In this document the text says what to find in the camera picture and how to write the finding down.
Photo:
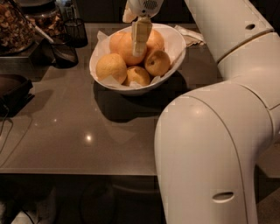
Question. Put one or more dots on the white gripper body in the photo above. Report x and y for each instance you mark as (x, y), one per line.
(143, 7)

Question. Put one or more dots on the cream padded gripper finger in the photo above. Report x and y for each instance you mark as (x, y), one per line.
(141, 30)
(128, 16)

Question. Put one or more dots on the large orange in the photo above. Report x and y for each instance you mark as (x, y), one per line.
(125, 50)

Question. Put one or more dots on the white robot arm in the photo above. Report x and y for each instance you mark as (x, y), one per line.
(207, 141)

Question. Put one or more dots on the back right orange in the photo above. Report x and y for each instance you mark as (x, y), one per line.
(155, 41)

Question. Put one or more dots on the back left orange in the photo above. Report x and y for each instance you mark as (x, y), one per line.
(114, 41)

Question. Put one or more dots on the right front orange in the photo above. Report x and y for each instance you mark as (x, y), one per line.
(157, 62)

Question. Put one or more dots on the white paper bowl liner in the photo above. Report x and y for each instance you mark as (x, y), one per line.
(114, 66)

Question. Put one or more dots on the front centre orange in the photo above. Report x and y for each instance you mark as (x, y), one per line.
(138, 75)

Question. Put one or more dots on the front left orange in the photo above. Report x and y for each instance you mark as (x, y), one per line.
(111, 65)

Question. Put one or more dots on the white oval bowl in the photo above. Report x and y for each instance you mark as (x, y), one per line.
(174, 46)

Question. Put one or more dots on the folded paper napkin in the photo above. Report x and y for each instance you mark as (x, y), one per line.
(191, 37)

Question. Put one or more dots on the black mesh cup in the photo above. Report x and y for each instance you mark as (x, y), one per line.
(75, 28)

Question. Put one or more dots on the black mesh scoop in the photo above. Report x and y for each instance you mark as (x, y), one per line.
(64, 54)

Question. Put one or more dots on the small glass snack jar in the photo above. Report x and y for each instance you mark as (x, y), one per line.
(46, 15)

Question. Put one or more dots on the metal tray stand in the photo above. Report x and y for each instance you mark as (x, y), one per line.
(31, 63)

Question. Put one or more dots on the large glass snack jar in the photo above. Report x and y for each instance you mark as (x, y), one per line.
(15, 33)

